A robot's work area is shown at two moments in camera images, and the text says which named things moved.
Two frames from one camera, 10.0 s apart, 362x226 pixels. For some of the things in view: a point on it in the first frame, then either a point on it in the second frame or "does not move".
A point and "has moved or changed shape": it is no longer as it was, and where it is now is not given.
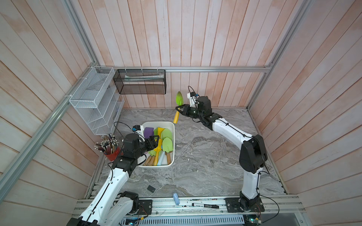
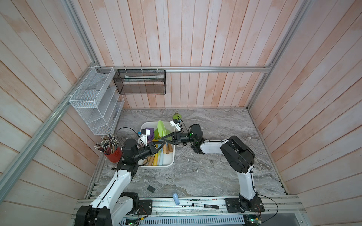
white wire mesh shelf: x=95 y=101 does not move
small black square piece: x=151 y=189 does not move
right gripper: x=186 y=110 to x=176 y=138
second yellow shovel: x=157 y=149 does not move
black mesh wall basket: x=141 y=81 does not move
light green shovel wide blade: x=167 y=145 to x=168 y=132
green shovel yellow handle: x=179 y=101 has moved or changed shape
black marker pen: x=215 y=206 does not move
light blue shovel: x=160 y=158 does not move
